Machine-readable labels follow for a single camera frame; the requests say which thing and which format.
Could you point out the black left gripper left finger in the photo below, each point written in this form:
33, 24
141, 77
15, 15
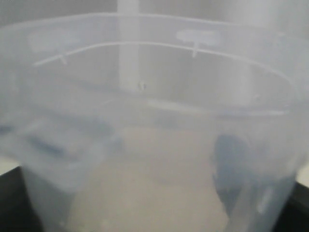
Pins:
16, 213

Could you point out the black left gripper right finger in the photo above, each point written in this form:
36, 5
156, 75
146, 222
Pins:
295, 215

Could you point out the clear plastic container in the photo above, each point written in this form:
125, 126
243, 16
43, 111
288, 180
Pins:
154, 123

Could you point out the white curtain backdrop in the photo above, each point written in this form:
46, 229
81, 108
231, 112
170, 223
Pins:
291, 16

